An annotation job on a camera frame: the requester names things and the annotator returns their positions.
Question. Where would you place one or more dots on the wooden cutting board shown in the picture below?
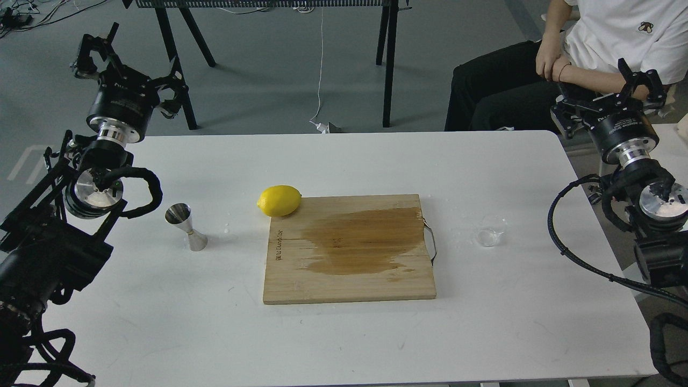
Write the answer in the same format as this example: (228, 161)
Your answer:
(349, 249)

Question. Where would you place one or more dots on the steel double jigger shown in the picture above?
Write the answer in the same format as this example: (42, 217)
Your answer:
(179, 216)

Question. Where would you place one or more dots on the yellow lemon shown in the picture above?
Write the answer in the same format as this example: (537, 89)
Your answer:
(279, 200)

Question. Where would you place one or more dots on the white side table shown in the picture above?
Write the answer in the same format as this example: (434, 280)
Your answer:
(671, 151)

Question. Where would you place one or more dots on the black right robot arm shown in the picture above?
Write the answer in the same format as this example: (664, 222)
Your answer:
(639, 196)

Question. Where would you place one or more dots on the black metal frame table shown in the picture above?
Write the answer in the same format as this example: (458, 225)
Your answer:
(265, 54)

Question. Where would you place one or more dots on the seated person white shirt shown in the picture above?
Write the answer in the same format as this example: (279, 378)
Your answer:
(515, 87)

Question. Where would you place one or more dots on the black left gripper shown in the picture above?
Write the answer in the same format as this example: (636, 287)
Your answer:
(124, 104)

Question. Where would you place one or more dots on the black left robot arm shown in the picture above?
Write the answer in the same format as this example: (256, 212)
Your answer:
(55, 237)

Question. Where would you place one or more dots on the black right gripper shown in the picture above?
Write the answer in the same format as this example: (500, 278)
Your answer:
(620, 137)

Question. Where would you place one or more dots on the small clear glass cup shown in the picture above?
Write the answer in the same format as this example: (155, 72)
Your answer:
(490, 230)

